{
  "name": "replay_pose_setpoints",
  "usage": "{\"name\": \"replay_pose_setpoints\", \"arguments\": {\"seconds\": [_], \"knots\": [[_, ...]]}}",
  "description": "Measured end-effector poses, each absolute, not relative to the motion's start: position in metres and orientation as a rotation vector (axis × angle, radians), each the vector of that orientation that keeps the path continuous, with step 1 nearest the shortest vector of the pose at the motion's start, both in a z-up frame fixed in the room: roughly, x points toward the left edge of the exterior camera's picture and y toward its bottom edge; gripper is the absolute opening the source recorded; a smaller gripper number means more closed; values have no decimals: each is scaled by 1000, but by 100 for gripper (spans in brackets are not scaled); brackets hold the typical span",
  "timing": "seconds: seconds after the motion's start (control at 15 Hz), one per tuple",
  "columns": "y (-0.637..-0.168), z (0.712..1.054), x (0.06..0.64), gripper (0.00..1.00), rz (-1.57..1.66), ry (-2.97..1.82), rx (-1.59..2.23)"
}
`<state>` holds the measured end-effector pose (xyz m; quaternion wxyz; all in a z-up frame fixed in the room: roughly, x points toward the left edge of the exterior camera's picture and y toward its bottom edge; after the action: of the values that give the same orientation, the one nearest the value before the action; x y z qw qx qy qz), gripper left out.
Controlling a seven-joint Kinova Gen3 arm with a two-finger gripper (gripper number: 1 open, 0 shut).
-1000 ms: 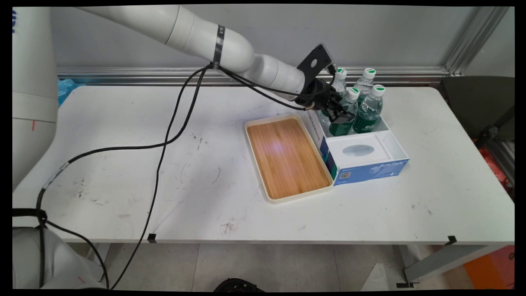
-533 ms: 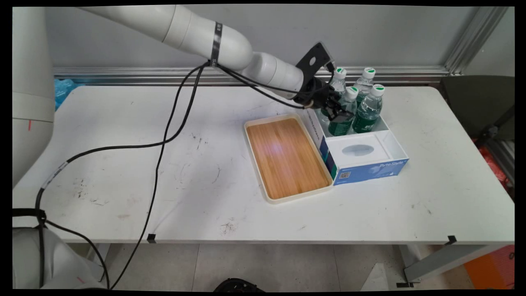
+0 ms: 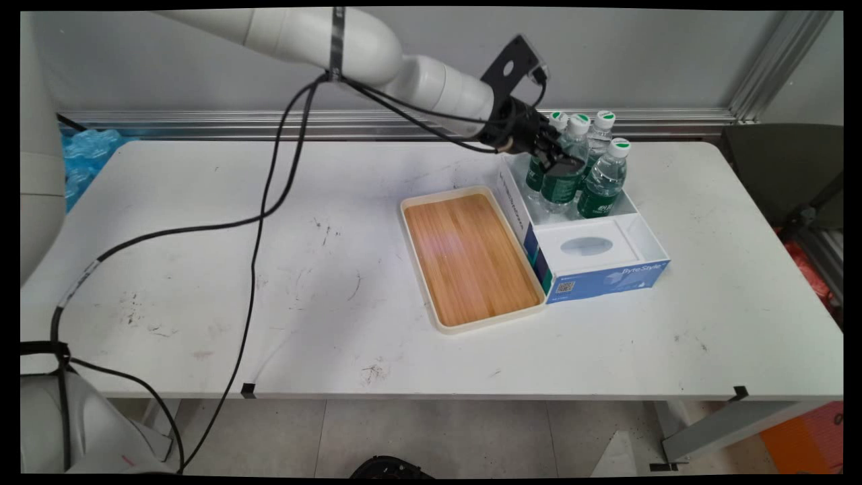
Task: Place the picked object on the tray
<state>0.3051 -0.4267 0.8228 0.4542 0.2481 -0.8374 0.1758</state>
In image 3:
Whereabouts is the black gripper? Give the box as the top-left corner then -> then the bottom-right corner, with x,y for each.
481,96 -> 588,181

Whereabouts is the water bottle with green label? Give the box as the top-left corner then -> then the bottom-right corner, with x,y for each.
525,110 -> 569,195
539,113 -> 592,207
578,137 -> 631,220
581,110 -> 616,177

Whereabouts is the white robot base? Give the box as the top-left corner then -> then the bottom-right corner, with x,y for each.
20,372 -> 177,476

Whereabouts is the blue and white cardboard box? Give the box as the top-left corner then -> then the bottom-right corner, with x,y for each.
497,152 -> 671,305

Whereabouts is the bamboo tray with cream rim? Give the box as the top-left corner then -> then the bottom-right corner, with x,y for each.
400,187 -> 547,335

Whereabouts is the red patterned bag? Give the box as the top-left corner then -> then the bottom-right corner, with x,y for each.
773,228 -> 842,324

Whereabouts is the grey table leg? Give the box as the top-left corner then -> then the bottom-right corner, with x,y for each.
659,400 -> 812,465

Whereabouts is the black round floor object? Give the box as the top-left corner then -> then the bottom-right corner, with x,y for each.
350,456 -> 435,480

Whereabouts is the orange box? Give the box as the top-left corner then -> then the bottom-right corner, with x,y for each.
760,402 -> 844,476

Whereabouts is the blue bubble wrap sheet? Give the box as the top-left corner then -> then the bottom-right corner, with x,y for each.
62,128 -> 130,213

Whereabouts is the horizontal aluminium frame rail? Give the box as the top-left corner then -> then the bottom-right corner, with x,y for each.
57,108 -> 741,142

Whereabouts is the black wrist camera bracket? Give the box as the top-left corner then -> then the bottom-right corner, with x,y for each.
479,35 -> 550,103

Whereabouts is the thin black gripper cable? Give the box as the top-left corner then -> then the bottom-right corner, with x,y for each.
340,67 -> 548,154

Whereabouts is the upright aluminium frame post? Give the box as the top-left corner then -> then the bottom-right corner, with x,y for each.
727,10 -> 836,125

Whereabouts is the grey cable strap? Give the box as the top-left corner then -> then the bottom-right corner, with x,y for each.
329,7 -> 347,83

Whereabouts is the long black cable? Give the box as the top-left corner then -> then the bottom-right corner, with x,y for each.
20,74 -> 331,358
178,75 -> 332,472

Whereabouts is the black base cable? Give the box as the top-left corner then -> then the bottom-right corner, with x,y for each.
20,340 -> 186,472

